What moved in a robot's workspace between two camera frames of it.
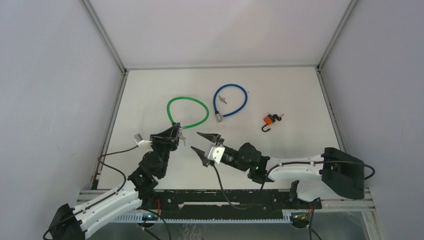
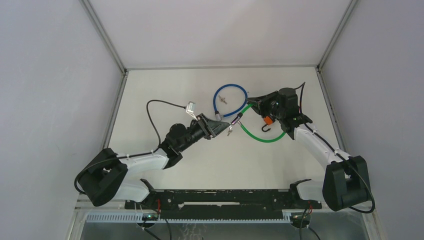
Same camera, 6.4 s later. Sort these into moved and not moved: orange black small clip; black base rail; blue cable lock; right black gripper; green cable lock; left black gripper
Moved: right black gripper; green cable lock; left black gripper
Not moved: black base rail; blue cable lock; orange black small clip
